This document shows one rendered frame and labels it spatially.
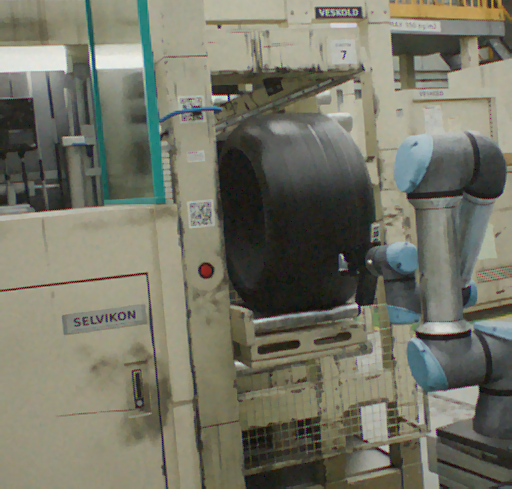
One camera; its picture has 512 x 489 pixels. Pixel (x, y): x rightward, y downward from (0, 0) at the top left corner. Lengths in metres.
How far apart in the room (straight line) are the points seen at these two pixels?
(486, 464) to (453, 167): 0.64
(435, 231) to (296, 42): 1.17
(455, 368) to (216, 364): 0.82
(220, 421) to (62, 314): 0.99
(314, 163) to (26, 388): 1.06
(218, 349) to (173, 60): 0.81
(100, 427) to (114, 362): 0.12
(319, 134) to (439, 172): 0.66
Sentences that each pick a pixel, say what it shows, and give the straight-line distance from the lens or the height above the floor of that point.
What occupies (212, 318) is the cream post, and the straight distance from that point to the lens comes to 2.29.
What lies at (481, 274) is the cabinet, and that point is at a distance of 7.00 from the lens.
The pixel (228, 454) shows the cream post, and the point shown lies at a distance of 2.39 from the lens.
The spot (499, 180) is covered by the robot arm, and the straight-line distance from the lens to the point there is 1.77.
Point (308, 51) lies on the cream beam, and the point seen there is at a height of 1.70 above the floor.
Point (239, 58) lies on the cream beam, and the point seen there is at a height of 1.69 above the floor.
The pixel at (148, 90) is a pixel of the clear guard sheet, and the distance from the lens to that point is 1.49.
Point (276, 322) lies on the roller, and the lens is 2.27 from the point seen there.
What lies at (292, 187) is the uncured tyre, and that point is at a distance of 2.14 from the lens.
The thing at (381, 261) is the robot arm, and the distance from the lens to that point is 1.95.
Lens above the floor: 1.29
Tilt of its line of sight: 4 degrees down
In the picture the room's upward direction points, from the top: 5 degrees counter-clockwise
